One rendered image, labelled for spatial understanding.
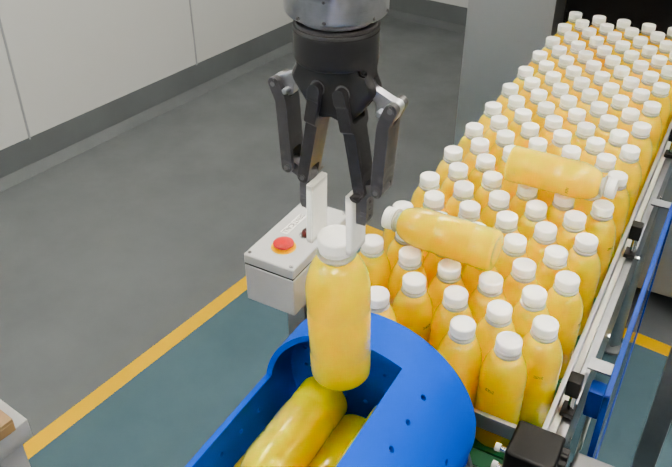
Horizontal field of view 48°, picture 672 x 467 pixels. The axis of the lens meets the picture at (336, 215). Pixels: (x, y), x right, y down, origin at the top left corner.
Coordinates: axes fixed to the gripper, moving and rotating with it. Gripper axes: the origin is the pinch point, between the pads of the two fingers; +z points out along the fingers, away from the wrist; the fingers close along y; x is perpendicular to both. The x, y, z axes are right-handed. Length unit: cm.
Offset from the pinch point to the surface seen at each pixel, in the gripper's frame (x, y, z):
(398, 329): 9.8, 3.4, 21.7
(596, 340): 59, 23, 55
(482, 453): 24, 13, 55
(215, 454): -7.9, -12.9, 36.1
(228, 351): 95, -96, 145
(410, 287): 33.2, -4.8, 35.0
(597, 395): 46, 26, 56
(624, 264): 85, 22, 55
